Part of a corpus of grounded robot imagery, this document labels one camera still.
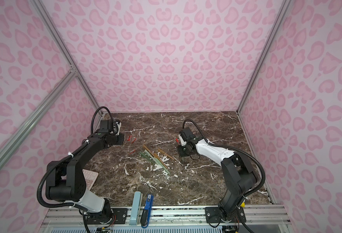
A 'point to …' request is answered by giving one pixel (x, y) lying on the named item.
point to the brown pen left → (151, 152)
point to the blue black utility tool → (146, 212)
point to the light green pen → (155, 159)
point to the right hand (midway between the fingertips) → (181, 152)
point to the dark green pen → (149, 158)
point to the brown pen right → (166, 154)
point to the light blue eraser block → (135, 212)
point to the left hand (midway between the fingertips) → (121, 136)
